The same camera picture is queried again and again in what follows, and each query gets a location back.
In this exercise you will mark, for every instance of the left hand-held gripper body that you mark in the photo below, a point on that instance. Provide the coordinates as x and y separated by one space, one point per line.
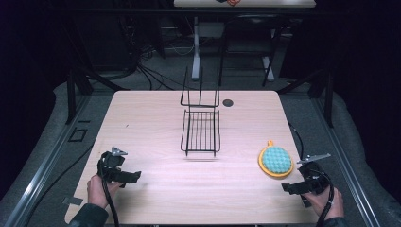
110 164

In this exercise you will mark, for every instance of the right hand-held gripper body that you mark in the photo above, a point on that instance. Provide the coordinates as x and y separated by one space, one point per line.
315 176

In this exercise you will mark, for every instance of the person's right hand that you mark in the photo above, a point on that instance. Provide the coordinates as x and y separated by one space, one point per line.
321 201

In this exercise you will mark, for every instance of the person's left hand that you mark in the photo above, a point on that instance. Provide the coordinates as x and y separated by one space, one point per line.
96 189

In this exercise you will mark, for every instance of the orange and teal scrubbing brush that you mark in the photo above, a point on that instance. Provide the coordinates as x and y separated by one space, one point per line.
276 160

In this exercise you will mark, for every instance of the black square tape outline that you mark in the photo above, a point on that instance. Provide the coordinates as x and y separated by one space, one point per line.
78 135

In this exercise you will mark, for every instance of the grey tape strip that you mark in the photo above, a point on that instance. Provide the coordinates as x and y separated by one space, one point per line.
72 200

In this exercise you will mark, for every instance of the black metal stand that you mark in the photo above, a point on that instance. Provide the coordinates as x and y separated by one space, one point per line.
74 94
324 94

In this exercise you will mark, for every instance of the dark round table grommet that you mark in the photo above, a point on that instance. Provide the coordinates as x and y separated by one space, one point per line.
227 102

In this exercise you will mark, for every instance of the black chair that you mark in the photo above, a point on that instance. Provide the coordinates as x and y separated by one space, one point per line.
249 38

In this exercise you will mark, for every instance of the white background table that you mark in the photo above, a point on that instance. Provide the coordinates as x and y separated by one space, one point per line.
246 3

